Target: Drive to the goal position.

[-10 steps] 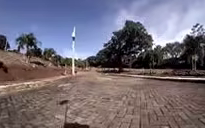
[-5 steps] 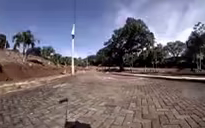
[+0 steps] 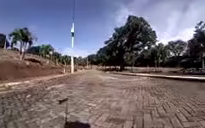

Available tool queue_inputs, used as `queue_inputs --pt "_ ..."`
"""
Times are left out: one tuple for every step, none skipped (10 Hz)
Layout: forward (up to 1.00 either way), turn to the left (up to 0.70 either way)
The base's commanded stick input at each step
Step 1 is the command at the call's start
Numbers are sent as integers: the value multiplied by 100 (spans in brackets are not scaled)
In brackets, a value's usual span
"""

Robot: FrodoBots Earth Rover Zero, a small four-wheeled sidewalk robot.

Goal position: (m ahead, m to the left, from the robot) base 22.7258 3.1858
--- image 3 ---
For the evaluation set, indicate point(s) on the tall white pole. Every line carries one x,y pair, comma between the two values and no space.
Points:
72,50

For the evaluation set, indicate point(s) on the row of trees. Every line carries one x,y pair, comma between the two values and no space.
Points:
46,50

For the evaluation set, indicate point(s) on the palm tree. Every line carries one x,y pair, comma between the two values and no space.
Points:
22,36

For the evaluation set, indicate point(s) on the large dark tree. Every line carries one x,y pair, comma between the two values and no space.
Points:
133,36

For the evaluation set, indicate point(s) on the pale kerb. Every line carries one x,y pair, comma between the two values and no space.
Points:
176,77

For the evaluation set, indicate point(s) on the group of trees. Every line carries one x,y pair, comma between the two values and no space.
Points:
200,43

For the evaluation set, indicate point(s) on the brown earth bank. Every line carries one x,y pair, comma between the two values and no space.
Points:
16,66

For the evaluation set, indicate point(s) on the red brick road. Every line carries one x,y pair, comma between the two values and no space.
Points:
123,100

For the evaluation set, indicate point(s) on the earth verge strip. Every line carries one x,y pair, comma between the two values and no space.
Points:
20,83

